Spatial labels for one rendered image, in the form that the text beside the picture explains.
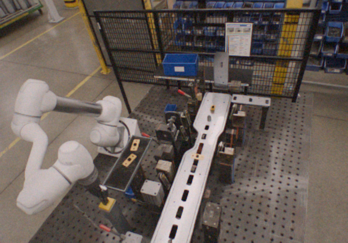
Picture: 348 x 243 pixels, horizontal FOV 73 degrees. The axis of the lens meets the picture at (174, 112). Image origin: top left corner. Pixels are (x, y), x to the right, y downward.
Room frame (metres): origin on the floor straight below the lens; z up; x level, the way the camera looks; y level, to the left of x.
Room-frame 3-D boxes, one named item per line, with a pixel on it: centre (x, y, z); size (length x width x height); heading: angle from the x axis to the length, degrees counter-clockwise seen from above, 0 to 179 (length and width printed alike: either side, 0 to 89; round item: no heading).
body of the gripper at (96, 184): (0.62, 0.42, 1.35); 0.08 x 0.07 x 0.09; 64
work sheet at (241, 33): (1.79, -0.63, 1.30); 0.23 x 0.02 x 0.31; 64
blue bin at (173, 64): (1.89, -0.14, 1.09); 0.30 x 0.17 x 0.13; 71
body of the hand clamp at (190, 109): (1.41, -0.15, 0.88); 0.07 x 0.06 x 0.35; 64
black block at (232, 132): (1.09, -0.37, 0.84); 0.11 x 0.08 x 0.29; 64
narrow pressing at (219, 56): (1.57, -0.43, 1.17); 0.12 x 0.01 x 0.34; 64
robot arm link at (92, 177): (0.62, 0.42, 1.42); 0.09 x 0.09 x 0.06
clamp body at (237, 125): (1.19, -0.46, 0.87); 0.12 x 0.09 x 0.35; 64
